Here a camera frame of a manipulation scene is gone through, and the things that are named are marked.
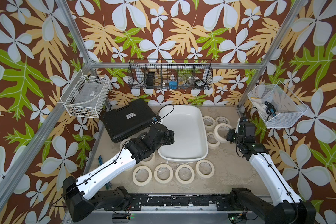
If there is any white plastic storage tray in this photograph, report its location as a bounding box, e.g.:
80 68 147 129
158 105 209 163

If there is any masking tape roll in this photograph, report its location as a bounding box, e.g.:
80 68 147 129
215 116 230 125
213 123 232 143
119 138 132 149
196 160 215 179
203 116 216 132
132 166 153 186
141 153 156 166
206 132 221 149
154 164 173 184
175 164 195 184

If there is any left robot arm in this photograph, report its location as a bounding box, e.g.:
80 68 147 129
63 123 175 222

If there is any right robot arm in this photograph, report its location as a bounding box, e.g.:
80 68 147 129
226 117 316 224

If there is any blue box in basket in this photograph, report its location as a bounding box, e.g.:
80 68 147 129
169 81 178 90

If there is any black box in basket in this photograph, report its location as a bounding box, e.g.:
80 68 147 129
145 72 155 89

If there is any black plastic tool case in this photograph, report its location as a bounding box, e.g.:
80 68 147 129
99 99 155 143

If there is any white mesh basket right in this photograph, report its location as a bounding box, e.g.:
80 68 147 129
248 81 308 129

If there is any clear round container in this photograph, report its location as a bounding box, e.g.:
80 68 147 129
178 74 195 89

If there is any black square item in basket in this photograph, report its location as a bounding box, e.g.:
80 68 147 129
194 79 206 89

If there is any black cable in mesh basket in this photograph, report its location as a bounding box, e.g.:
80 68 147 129
264 101 277 119

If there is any black wire basket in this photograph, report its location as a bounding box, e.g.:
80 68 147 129
127 59 213 90

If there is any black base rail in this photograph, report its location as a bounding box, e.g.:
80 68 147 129
104 194 255 211

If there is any white wire basket left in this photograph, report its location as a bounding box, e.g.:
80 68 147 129
62 71 111 119

